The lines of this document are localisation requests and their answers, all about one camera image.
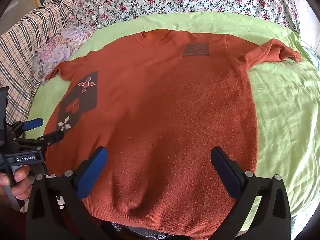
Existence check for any orange knit sweater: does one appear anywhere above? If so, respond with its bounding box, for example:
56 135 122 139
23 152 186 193
45 29 302 238

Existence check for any green bedsheet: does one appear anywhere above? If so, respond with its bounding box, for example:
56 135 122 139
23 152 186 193
26 11 320 222

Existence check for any dark cloth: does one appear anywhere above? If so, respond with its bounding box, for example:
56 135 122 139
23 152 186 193
100 219 213 240

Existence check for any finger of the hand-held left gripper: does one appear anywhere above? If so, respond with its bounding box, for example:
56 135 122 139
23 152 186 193
19 131 65 153
7 118 43 137

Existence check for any plaid blanket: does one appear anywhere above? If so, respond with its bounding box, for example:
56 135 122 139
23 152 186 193
0 0 77 125

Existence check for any person's left hand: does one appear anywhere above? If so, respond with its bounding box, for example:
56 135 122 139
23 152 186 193
0 165 32 201

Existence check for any pale floral frilled pillow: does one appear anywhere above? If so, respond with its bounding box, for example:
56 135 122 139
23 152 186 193
32 26 93 84

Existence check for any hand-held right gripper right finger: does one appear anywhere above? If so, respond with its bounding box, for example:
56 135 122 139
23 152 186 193
210 146 292 240

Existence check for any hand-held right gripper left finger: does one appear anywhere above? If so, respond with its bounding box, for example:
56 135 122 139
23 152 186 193
25 146 110 240

